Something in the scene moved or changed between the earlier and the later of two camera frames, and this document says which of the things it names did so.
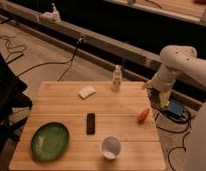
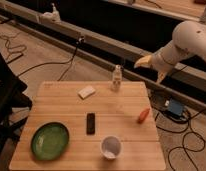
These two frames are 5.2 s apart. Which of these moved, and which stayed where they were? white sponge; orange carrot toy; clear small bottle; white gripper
Moved: white gripper
Stayed: orange carrot toy; clear small bottle; white sponge
